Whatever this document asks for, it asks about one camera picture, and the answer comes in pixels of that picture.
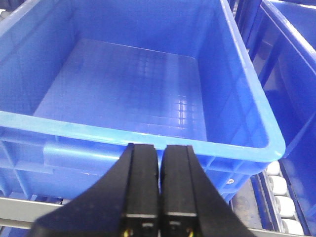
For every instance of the large blue crate middle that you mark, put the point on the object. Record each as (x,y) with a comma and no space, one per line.
(281,38)

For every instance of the stainless steel shelf rail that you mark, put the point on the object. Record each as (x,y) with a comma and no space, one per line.
(20,213)

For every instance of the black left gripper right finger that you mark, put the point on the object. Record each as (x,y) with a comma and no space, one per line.
(191,205)

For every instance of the large blue crate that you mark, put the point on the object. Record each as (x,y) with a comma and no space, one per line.
(281,38)
(81,79)

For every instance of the large blue crate left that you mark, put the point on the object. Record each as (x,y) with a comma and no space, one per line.
(81,79)

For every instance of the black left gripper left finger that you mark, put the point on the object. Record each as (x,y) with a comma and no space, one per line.
(122,203)

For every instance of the white conveyor rollers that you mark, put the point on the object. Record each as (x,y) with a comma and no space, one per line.
(282,202)

